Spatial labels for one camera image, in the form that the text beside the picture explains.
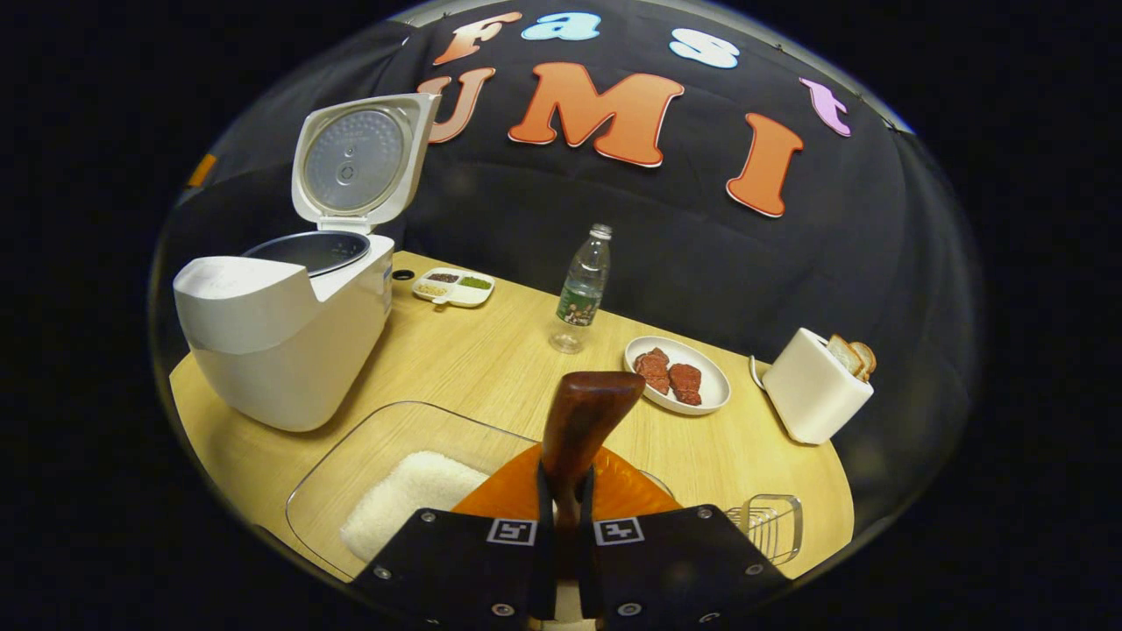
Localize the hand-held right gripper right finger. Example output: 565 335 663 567
574 447 794 628

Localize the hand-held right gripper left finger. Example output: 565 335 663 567
351 443 557 627

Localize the white rice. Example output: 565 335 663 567
340 450 492 564

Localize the brown wooden spoon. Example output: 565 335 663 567
541 371 647 614

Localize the white rice cooker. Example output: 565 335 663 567
173 92 442 433

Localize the red meat slice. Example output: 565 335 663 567
668 363 704 406
633 347 671 395

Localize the clear glass dish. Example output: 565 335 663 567
286 401 676 584

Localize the white oval plate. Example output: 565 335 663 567
623 336 732 415

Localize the clear plastic water bottle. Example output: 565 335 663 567
550 223 613 355

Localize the white toaster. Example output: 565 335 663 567
761 328 876 445

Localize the white divided grain dish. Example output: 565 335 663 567
411 267 496 309

